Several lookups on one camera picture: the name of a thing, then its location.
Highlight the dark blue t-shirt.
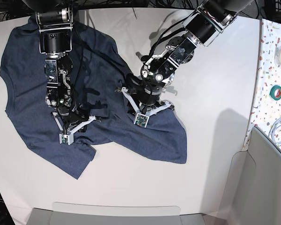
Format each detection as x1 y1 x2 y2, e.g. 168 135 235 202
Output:
0 16 187 179

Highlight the grey panel at right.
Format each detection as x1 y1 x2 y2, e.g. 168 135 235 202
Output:
219 126 281 225

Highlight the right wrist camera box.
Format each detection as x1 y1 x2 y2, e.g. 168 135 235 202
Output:
59 133 74 145

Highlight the grey panel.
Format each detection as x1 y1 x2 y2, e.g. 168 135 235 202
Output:
27 202 205 225
219 126 281 225

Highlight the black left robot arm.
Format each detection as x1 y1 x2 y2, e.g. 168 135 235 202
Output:
123 0 251 117

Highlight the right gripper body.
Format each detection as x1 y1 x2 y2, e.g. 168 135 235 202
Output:
51 106 102 135

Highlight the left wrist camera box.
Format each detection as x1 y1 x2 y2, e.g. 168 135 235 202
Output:
133 113 149 128

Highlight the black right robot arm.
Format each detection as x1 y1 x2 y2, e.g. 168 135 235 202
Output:
24 0 99 141

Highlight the coiled white cable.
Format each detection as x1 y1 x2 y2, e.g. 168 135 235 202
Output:
268 117 281 147

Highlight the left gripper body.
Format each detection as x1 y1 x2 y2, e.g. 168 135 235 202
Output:
115 81 175 117

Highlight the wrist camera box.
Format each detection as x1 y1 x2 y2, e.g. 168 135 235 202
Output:
133 113 149 128
59 133 74 145

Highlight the green tape roll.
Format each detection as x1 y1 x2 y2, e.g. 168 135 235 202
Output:
270 85 281 101

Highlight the grey panel at bottom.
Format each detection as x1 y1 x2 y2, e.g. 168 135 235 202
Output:
27 202 205 225

